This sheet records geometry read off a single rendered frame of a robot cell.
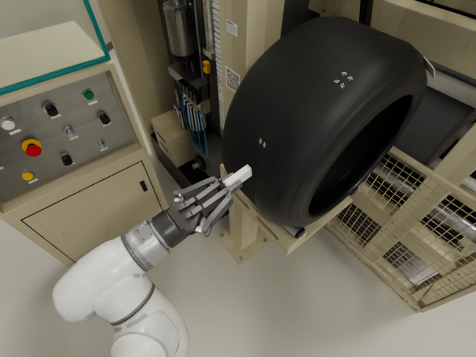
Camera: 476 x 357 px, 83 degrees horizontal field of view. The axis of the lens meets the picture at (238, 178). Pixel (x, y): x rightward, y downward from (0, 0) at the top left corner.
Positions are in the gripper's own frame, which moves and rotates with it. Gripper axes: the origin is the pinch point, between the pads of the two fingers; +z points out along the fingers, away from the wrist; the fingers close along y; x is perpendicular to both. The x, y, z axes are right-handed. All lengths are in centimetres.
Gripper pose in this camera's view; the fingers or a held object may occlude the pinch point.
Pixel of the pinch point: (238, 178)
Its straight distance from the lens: 60.0
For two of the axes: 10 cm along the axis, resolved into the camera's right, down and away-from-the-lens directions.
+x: 1.1, 5.4, 8.3
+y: -6.1, -6.2, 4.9
